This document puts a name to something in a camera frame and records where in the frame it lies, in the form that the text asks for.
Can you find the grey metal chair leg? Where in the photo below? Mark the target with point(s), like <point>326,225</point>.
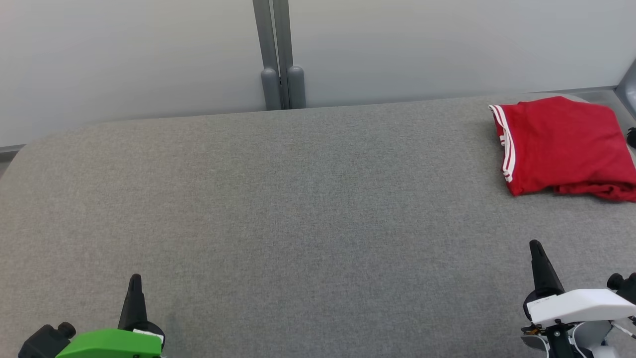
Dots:
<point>630,94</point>

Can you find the black chair caster wheel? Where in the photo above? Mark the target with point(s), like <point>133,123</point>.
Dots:
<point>632,138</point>

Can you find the grey fabric sofa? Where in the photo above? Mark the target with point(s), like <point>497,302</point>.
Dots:
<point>298,209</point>

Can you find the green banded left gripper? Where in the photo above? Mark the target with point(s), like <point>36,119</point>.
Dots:
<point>109,345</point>

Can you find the red white basketball jersey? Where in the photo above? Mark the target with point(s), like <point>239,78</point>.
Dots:
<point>561,144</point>

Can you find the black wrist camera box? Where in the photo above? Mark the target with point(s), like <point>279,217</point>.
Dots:
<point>42,343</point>
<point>626,291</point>

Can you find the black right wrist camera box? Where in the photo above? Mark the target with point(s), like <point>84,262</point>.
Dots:
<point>626,291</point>

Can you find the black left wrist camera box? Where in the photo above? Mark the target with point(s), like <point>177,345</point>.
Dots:
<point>42,343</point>

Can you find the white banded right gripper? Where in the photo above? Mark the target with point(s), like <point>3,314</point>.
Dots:
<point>571,306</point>

